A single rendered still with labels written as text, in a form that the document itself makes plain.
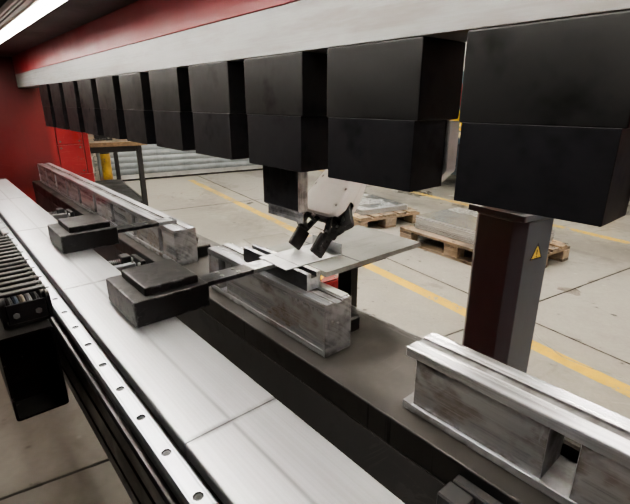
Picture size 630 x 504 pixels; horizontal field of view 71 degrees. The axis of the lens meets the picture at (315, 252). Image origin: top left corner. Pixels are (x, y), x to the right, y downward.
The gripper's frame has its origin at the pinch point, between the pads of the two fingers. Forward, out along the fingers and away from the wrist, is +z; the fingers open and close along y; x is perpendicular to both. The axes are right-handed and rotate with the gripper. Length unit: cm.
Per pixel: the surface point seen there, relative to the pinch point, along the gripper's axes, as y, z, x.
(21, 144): -215, 5, -12
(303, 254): -0.3, 2.3, 0.6
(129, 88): -58, -15, -25
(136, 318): 5.0, 24.0, -24.6
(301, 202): 5.0, -3.4, -10.4
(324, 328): 13.8, 12.6, -0.2
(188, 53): -24.2, -19.6, -29.0
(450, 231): -145, -120, 267
